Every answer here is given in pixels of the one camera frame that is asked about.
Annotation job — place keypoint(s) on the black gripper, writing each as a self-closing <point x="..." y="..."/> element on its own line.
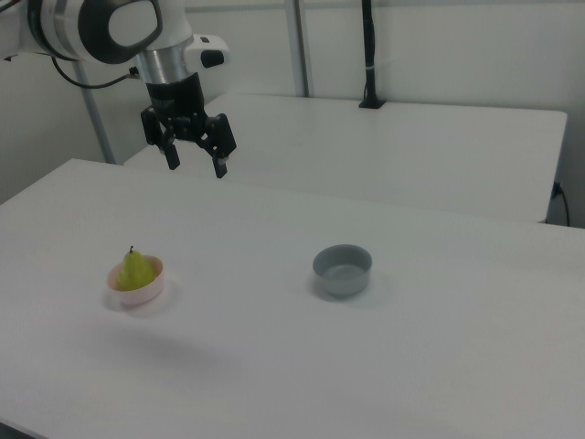
<point x="176" y="98"/>

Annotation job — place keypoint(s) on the green pear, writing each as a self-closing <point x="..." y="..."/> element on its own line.
<point x="135" y="272"/>

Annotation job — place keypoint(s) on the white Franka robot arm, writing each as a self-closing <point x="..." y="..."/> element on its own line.
<point x="128" y="23"/>

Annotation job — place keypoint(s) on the pink bowl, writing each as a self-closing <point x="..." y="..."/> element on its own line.
<point x="146" y="295"/>

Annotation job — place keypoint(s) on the grey bowl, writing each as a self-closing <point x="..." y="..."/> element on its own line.
<point x="343" y="283"/>

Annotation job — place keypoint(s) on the grey metal frame post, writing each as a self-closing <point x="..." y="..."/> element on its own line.
<point x="299" y="46"/>
<point x="96" y="114"/>

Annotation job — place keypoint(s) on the black mount pole with base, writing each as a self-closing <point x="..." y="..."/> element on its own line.
<point x="369" y="46"/>

